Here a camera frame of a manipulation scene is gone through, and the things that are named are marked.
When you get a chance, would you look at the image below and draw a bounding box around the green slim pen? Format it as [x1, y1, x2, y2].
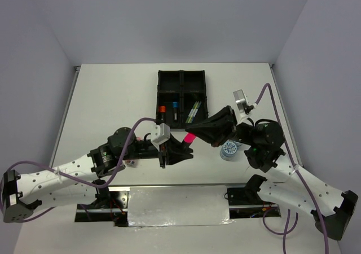
[191, 101, 201, 116]

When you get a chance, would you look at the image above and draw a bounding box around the pink highlighter cap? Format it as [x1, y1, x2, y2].
[183, 133, 196, 144]

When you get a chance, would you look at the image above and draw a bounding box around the blue slim pen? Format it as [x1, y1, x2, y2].
[193, 102, 202, 117]

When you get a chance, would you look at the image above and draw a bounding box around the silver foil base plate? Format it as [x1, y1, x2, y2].
[127, 185, 232, 227]

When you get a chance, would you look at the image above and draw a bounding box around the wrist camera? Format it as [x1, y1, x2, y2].
[151, 123, 170, 147]
[233, 89, 257, 124]

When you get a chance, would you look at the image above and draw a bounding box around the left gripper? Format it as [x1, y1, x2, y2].
[121, 130, 193, 167]

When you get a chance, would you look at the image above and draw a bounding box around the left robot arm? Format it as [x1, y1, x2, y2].
[1, 125, 193, 223]

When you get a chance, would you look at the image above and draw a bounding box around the pink bottle of pens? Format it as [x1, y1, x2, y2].
[124, 160, 137, 168]

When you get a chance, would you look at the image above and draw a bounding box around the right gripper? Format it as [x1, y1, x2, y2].
[183, 104, 256, 147]

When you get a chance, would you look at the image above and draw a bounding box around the black compartment tray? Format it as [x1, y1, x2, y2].
[156, 70, 209, 131]

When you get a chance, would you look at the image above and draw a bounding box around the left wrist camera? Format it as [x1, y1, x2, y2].
[151, 123, 170, 147]

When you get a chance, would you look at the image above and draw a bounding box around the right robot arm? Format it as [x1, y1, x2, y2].
[186, 104, 358, 240]

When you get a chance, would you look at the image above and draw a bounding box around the blue tip black highlighter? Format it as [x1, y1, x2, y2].
[173, 108, 179, 122]

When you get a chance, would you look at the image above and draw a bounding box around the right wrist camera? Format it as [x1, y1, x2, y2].
[233, 89, 257, 124]

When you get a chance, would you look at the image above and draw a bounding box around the orange tip black highlighter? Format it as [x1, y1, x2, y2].
[159, 112, 166, 123]

